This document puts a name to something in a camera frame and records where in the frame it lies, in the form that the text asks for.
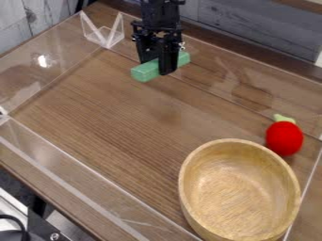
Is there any red plush strawberry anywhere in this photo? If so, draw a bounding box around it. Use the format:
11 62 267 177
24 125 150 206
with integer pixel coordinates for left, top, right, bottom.
266 114 305 156

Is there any clear acrylic corner bracket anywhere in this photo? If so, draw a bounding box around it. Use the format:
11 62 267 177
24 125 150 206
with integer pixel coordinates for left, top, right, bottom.
79 11 124 49

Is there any clear acrylic tray wall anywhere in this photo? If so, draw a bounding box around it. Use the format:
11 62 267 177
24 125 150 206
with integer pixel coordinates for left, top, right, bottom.
0 114 202 241

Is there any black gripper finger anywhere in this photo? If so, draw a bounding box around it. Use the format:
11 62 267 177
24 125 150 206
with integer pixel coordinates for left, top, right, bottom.
159 41 180 75
136 39 159 63

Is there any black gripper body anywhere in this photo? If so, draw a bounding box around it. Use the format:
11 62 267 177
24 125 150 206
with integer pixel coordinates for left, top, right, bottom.
131 0 186 47

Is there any green foam block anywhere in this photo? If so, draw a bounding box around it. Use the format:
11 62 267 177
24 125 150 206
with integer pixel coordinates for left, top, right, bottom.
131 51 191 83

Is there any black cable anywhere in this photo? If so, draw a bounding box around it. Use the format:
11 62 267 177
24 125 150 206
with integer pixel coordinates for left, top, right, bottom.
0 213 31 241

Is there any wooden bowl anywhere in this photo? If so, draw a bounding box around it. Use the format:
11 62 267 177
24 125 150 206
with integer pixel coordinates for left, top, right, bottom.
178 138 301 241

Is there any black metal device base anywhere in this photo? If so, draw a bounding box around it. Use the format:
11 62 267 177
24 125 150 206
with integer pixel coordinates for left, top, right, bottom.
0 210 72 241

